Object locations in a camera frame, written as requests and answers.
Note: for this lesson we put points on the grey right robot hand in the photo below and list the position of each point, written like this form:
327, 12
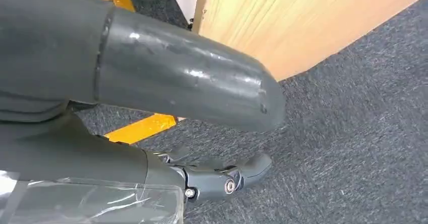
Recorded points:
184, 78

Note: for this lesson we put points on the pale wooden desk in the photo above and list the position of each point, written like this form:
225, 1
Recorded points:
294, 25

